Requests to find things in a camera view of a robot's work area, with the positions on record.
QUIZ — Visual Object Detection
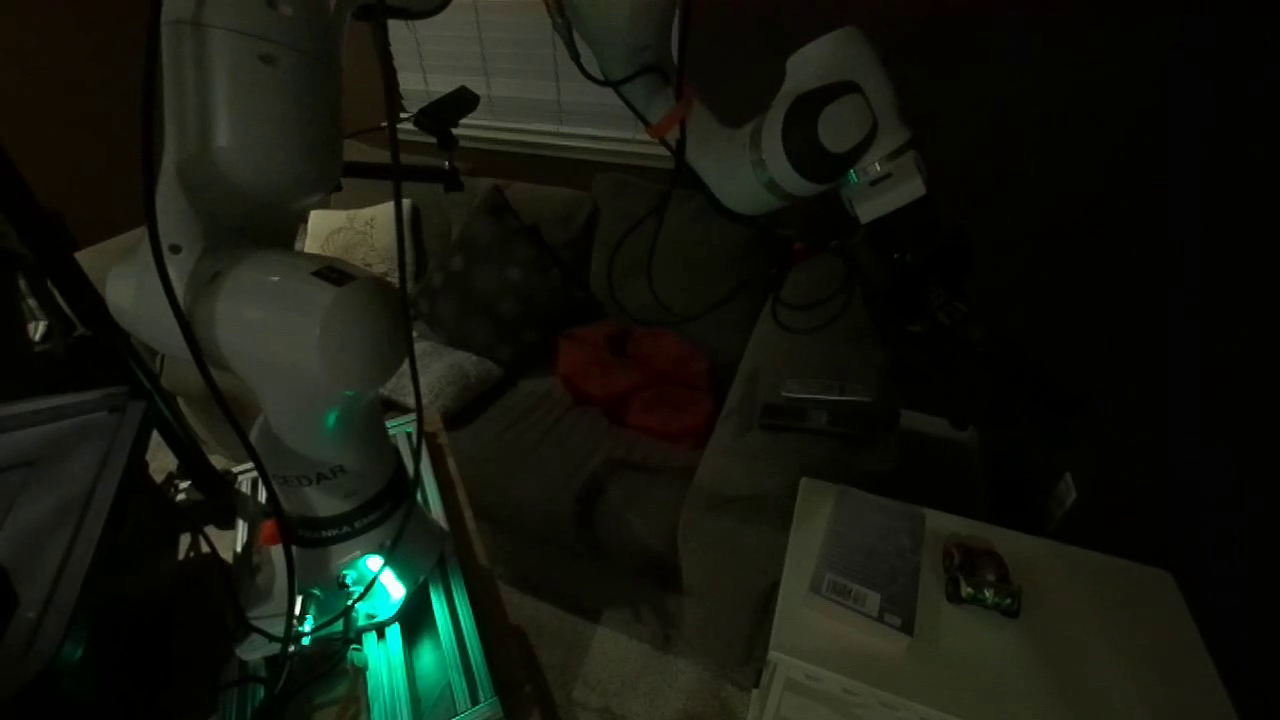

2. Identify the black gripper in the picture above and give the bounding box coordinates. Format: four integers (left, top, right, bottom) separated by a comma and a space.
858, 209, 994, 381

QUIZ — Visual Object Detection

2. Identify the silver remote control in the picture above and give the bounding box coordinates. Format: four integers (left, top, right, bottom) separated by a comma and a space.
888, 408, 985, 448

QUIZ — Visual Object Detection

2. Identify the black remote with silver pad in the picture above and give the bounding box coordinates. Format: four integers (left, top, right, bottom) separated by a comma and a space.
759, 395, 888, 440

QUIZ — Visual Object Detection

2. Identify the white side table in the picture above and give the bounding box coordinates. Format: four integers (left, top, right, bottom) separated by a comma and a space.
747, 475, 1240, 720

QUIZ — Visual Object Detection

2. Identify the red cloth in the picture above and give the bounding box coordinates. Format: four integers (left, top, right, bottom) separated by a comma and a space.
550, 316, 729, 451

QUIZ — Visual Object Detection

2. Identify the dark patterned pillow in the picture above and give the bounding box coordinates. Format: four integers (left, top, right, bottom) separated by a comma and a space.
420, 181, 600, 366

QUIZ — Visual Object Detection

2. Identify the white pillow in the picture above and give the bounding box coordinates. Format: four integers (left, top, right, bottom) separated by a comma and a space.
301, 195, 505, 418

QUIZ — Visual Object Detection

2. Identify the white window blind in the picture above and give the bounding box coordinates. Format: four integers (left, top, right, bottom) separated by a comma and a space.
385, 0, 686, 171

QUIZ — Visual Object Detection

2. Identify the grey equipment box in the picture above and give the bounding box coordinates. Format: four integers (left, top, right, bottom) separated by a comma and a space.
0, 392, 143, 696

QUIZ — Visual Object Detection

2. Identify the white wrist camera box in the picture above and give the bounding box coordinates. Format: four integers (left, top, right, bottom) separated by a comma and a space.
841, 148, 930, 229

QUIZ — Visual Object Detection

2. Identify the black camera on stand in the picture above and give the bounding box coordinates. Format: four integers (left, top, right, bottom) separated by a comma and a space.
334, 84, 488, 195

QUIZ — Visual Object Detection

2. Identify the green lit robot base mount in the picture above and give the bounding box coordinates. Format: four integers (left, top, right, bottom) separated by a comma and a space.
245, 411, 506, 720

